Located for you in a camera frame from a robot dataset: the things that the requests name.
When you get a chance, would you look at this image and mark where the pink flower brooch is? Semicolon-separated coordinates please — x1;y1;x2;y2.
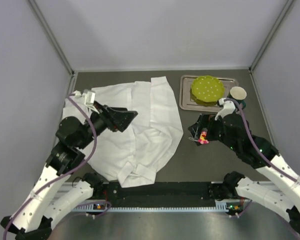
188;131;210;146

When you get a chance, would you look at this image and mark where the white shirt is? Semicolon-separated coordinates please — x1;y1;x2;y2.
62;76;184;189

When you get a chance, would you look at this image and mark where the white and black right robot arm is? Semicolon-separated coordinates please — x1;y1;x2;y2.
188;113;300;235

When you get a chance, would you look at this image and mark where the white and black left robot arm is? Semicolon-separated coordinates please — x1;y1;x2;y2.
0;101;138;240

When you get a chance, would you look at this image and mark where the silver metal tray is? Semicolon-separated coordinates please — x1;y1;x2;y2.
179;75;239;113

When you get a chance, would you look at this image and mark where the green dotted plate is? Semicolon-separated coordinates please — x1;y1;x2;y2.
190;75;225;106

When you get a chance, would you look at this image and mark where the dark green mug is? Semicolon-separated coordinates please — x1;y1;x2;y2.
227;86;247;110

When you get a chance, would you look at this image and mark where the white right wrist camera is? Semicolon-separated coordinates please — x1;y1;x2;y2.
214;98;236;121

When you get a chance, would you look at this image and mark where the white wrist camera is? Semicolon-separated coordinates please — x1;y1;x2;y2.
214;98;236;121
74;89;97;112

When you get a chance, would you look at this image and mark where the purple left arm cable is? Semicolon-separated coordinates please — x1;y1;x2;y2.
2;92;100;240

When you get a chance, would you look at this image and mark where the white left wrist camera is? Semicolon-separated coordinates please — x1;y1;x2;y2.
74;89;97;112

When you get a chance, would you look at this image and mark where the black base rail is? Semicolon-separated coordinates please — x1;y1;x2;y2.
74;181;252;208

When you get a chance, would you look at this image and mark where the grey slotted cable duct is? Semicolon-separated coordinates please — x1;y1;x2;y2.
72;200;243;214

